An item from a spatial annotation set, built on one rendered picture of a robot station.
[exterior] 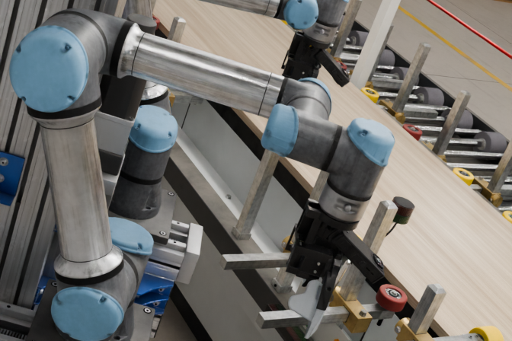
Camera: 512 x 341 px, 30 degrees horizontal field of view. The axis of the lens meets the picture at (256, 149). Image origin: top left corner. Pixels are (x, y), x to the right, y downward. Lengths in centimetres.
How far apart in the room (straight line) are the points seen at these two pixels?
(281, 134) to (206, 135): 214
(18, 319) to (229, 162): 162
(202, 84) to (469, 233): 175
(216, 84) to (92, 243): 33
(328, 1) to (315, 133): 82
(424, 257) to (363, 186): 144
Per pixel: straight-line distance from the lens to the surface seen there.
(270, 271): 289
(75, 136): 150
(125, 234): 174
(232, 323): 343
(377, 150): 144
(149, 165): 218
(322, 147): 144
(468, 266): 296
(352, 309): 255
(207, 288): 355
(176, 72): 156
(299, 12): 206
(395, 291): 263
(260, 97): 155
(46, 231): 193
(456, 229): 314
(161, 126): 217
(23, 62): 146
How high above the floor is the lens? 219
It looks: 25 degrees down
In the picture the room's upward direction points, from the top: 21 degrees clockwise
